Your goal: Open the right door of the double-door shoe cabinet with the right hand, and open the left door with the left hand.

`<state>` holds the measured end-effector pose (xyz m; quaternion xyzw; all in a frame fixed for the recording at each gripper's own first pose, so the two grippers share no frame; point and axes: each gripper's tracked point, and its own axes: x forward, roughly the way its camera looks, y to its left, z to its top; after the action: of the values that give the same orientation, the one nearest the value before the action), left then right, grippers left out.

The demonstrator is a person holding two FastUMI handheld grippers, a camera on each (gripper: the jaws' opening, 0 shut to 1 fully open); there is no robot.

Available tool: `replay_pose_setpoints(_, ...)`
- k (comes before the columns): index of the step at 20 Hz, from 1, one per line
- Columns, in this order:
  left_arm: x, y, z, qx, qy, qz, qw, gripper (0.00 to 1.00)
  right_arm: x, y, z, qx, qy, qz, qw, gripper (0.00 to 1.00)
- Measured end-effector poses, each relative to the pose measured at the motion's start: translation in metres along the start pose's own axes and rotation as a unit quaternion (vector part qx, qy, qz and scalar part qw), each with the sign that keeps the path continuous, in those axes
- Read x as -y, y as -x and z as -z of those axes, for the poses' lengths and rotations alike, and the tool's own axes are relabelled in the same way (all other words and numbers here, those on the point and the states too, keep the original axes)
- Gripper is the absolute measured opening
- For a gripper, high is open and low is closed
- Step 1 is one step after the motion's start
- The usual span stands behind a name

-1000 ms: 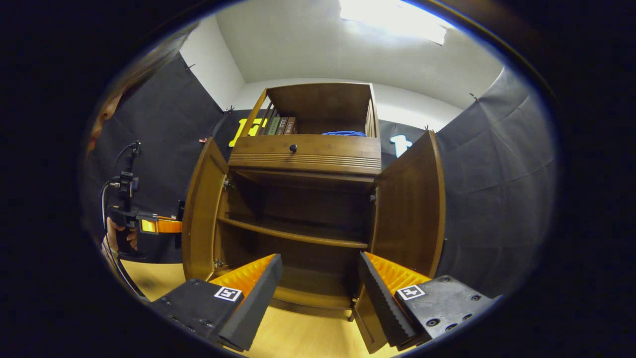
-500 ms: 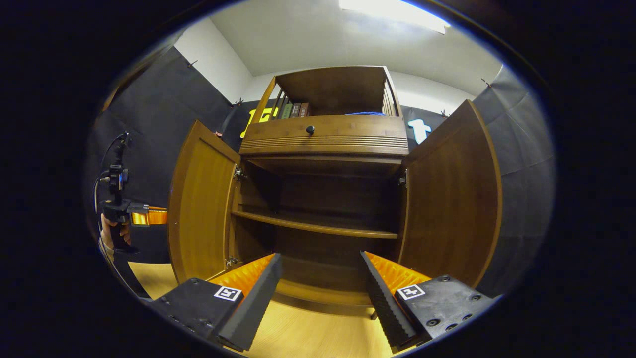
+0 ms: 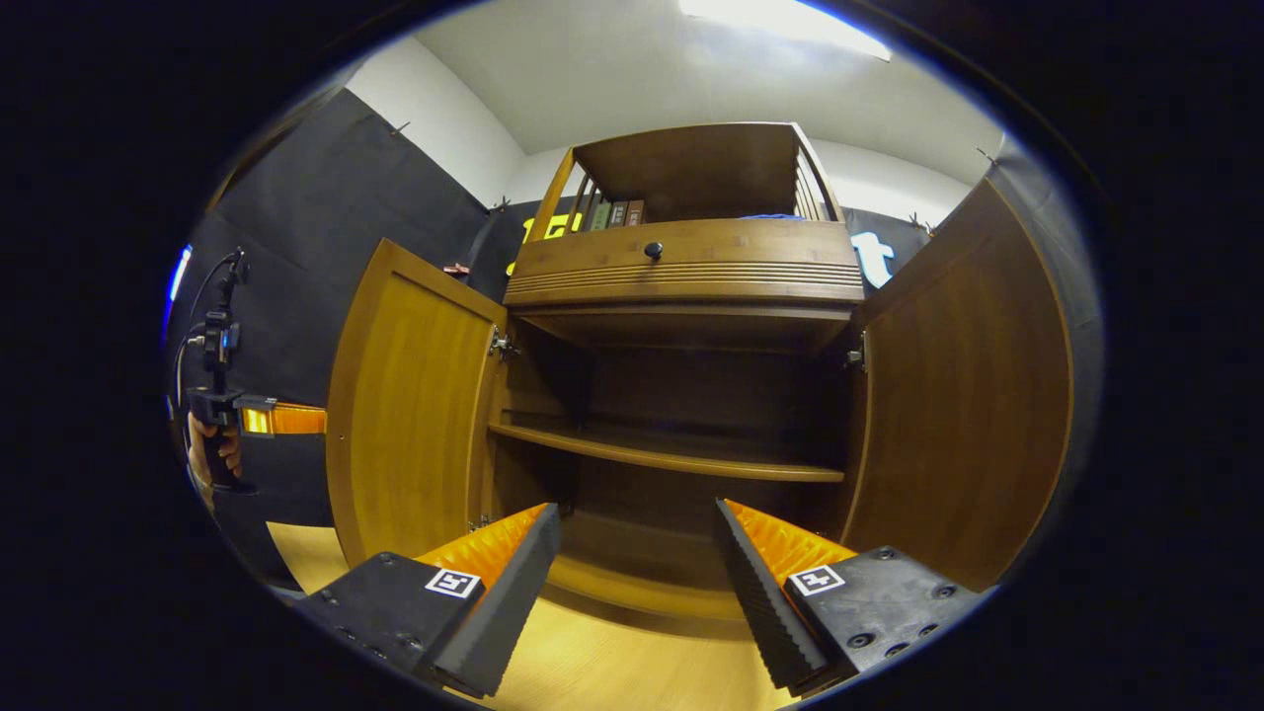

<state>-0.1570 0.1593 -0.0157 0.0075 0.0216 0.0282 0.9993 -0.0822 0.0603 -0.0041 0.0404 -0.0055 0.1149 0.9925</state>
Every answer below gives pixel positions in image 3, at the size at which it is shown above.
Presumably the wooden cabinet door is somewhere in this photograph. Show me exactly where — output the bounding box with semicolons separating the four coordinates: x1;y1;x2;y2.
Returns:
325;237;510;570
838;177;1075;593

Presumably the wooden inner cabinet shelf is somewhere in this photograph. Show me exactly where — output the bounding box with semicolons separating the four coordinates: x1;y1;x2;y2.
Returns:
488;412;848;484

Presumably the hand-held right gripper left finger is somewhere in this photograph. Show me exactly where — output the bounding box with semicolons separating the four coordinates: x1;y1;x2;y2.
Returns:
296;501;565;701

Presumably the wooden grooved drawer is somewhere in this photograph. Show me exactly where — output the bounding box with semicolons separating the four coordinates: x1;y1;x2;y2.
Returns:
503;217;867;306

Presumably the wooden double-door shoe cabinet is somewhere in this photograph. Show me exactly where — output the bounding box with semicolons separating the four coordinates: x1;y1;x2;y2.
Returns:
326;120;1075;643

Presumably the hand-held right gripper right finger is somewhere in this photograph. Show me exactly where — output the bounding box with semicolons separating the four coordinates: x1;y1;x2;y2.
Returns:
713;497;989;695

